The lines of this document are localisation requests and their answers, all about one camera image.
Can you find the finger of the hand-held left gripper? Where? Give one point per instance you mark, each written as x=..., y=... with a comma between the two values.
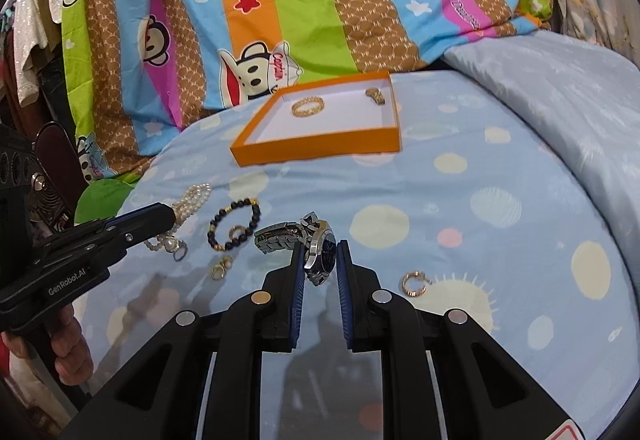
x=150, y=226
x=135, y=214

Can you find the orange cardboard box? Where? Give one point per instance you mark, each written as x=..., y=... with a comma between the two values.
x=320, y=149

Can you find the white glitter garment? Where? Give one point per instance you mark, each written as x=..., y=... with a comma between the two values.
x=35, y=20

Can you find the light blue quilt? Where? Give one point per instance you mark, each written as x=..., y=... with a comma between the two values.
x=550, y=95

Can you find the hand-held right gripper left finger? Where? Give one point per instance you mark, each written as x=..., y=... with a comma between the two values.
x=298, y=281

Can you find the blue planet print bedsheet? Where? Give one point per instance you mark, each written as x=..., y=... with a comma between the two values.
x=450, y=220

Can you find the green cloth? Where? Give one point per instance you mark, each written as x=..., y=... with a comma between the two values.
x=102, y=202

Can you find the person's left hand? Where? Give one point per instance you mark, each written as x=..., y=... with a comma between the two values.
x=72, y=350

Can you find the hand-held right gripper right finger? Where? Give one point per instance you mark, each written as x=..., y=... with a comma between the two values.
x=344, y=290

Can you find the dark red rounded object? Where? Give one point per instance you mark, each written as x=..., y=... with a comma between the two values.
x=52, y=145

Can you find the dark metal watch band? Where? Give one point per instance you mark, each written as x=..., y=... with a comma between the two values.
x=280, y=237

